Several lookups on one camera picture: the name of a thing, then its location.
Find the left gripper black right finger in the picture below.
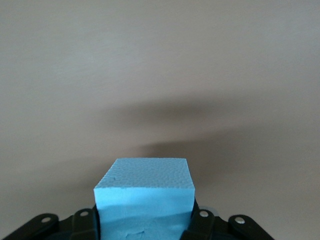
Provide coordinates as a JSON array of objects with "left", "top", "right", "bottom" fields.
[{"left": 181, "top": 201, "right": 275, "bottom": 240}]

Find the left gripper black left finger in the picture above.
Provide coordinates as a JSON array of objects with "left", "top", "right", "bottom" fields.
[{"left": 4, "top": 206, "right": 101, "bottom": 240}]

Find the blue foam block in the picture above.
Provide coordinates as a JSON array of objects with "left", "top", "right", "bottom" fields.
[{"left": 93, "top": 157, "right": 196, "bottom": 240}]

